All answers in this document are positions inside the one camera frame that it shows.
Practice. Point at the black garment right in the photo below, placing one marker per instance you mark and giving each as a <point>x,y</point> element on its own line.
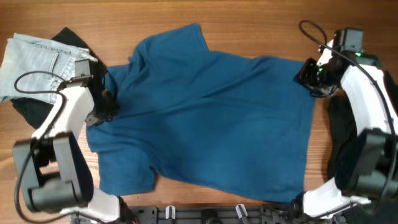
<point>343,133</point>

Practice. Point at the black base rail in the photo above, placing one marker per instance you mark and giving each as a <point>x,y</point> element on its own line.
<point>216,215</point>

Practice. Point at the black folded garment left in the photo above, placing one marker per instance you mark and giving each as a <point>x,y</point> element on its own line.
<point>36,111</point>

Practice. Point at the light blue folded jeans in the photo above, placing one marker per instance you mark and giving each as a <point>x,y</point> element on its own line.
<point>52,61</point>

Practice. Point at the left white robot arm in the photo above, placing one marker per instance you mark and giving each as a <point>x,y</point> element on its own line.
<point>52,174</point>

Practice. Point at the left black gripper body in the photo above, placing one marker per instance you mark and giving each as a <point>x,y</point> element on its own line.
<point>107,109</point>

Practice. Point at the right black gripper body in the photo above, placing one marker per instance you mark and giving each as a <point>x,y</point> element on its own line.
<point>319,78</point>

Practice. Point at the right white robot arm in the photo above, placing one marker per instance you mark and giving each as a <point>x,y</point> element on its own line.
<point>367,172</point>

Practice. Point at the blue t-shirt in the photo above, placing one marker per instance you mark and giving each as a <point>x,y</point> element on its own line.
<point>204,117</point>

